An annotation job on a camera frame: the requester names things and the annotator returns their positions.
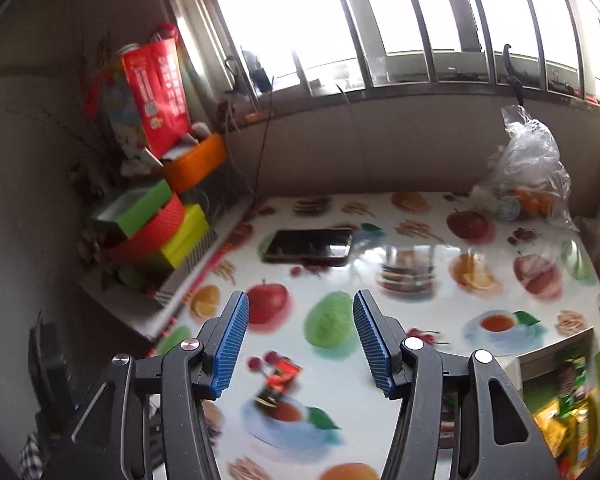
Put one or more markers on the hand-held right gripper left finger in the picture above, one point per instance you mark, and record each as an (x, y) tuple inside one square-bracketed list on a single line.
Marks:
[(232, 340)]

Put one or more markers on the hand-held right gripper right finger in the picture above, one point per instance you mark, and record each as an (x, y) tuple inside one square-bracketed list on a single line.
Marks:
[(372, 340)]

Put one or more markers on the red black snack packet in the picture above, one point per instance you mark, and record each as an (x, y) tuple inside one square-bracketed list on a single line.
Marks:
[(277, 380)]

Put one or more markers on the green cardboard box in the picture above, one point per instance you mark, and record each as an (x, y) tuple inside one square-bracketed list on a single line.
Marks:
[(555, 355)]

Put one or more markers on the gold snack packet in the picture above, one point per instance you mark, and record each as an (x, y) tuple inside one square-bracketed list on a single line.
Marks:
[(550, 427)]

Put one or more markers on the green wafer snack packet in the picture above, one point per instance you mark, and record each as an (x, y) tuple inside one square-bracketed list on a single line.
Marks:
[(572, 377)]

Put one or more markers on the fruit print tablecloth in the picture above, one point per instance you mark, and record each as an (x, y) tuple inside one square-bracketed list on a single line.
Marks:
[(360, 280)]

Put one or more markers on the black white striped box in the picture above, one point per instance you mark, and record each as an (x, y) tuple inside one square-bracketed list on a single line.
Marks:
[(185, 275)]

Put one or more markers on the yellow-green box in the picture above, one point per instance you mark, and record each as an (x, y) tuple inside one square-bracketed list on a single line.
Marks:
[(182, 242)]

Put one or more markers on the black smartphone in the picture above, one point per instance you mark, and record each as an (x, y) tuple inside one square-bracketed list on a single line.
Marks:
[(307, 245)]

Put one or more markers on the red textured box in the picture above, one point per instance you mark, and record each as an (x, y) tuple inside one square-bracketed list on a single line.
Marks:
[(150, 242)]

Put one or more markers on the light green box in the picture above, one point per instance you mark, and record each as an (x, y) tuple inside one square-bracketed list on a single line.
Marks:
[(140, 210)]

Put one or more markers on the orange box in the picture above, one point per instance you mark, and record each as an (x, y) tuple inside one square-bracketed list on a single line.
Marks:
[(195, 167)]

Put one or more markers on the clear plastic bag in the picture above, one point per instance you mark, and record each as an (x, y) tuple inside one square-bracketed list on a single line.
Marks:
[(530, 170)]

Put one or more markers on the colourful printed bag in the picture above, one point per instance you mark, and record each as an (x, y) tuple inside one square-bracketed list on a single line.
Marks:
[(112, 110)]

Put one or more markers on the black hook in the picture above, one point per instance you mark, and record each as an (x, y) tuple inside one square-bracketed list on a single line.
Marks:
[(507, 60)]

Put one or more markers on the black binder clip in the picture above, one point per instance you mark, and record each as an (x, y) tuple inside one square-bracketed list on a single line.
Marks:
[(560, 82)]

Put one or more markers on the window with metal bars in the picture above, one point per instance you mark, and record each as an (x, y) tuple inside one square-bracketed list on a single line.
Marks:
[(290, 10)]

